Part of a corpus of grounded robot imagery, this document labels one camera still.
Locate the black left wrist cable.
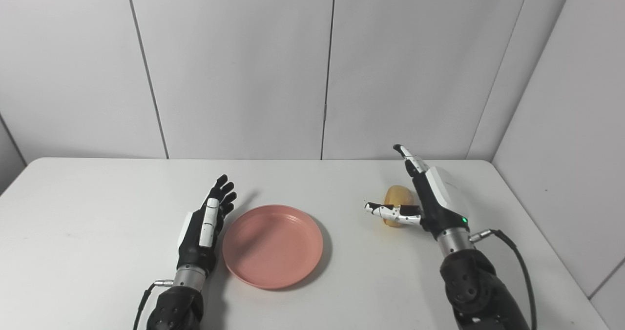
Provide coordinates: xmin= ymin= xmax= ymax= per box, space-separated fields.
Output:
xmin=133 ymin=280 xmax=174 ymax=330

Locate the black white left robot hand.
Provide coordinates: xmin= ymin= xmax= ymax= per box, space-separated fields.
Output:
xmin=177 ymin=174 xmax=237 ymax=274

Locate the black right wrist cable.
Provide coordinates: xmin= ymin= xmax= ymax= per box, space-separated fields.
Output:
xmin=469 ymin=228 xmax=538 ymax=330

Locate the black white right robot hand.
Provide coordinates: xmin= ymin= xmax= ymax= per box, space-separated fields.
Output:
xmin=364 ymin=144 xmax=470 ymax=238

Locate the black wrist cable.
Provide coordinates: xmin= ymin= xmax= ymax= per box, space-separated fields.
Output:
xmin=133 ymin=280 xmax=174 ymax=330
xmin=469 ymin=228 xmax=538 ymax=330

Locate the yellow bread roll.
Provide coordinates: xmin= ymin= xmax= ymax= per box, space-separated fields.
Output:
xmin=383 ymin=185 xmax=415 ymax=228

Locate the pink round plate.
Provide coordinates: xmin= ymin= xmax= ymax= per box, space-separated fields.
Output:
xmin=222 ymin=204 xmax=324 ymax=290

